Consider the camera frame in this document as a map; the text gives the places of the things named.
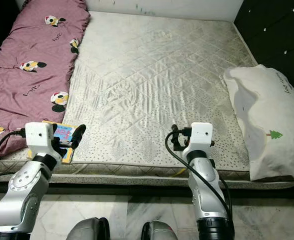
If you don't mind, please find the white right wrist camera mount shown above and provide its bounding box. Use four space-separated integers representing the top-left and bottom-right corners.
182 122 214 153

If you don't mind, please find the grey robot leg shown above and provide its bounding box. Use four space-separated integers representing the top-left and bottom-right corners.
65 217 108 240
141 221 178 240

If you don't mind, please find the grey left robot leg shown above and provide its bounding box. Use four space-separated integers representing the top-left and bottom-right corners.
65 217 108 240

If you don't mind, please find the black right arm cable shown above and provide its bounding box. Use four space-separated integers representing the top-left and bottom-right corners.
164 132 234 222

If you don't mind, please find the white quilted mattress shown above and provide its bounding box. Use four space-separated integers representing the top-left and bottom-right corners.
0 10 294 190

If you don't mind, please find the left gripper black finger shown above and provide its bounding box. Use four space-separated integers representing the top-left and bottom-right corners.
70 124 87 150

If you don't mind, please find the colourful blue yellow book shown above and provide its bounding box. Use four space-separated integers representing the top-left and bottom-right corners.
27 120 79 165

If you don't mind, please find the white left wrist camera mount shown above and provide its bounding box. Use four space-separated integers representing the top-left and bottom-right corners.
25 121 60 158

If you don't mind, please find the dark bed base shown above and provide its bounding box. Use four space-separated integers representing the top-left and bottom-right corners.
0 181 294 198

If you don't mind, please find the black tufted headboard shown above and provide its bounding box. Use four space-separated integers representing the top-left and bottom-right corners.
233 0 294 86

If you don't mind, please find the pink cartoon print blanket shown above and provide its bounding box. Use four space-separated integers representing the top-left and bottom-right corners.
0 0 92 163

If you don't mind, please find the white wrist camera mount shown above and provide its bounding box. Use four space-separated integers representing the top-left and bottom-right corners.
182 122 214 153
25 121 60 158

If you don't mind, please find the grey right robot leg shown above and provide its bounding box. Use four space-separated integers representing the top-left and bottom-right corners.
141 221 178 240

